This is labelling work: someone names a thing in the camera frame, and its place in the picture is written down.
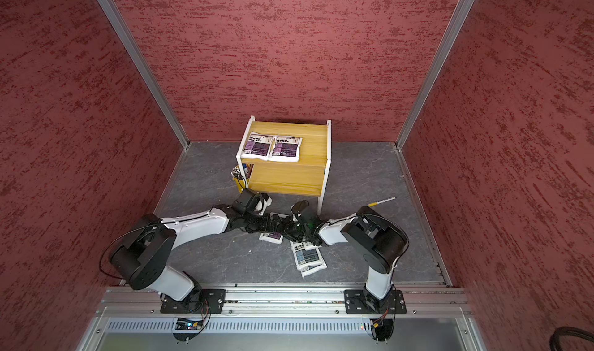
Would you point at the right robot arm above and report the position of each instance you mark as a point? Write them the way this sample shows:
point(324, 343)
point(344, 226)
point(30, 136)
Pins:
point(379, 241)

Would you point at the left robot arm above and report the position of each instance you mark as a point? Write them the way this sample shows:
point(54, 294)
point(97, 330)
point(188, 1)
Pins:
point(141, 255)

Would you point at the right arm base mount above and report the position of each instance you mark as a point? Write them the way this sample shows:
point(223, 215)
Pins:
point(362, 302)

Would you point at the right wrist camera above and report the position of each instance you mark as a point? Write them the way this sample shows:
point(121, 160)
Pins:
point(300, 207)

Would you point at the grey coffee bag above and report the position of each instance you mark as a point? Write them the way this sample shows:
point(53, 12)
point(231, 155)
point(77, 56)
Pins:
point(304, 247)
point(309, 263)

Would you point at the yellow pen cup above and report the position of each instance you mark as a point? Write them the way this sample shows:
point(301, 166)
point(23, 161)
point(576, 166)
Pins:
point(241, 175)

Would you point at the purple coffee bag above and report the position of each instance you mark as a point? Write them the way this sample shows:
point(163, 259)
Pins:
point(258, 146)
point(286, 149)
point(274, 238)

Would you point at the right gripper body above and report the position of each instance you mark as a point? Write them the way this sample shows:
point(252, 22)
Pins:
point(300, 230)

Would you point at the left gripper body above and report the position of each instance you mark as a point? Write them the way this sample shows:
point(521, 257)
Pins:
point(261, 224)

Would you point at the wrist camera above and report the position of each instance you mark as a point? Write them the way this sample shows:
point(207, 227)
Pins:
point(300, 207)
point(251, 202)

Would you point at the yellow handled screwdriver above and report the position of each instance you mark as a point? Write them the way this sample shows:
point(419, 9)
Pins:
point(372, 204)

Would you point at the wooden two-tier shelf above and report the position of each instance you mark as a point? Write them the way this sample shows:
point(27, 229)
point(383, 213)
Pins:
point(306, 174)

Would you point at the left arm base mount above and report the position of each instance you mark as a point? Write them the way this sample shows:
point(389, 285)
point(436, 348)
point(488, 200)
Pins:
point(202, 302)

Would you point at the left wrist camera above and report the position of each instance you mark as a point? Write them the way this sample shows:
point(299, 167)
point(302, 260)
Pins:
point(251, 202)

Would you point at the aluminium rail frame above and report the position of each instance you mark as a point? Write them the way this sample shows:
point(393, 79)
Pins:
point(281, 308)

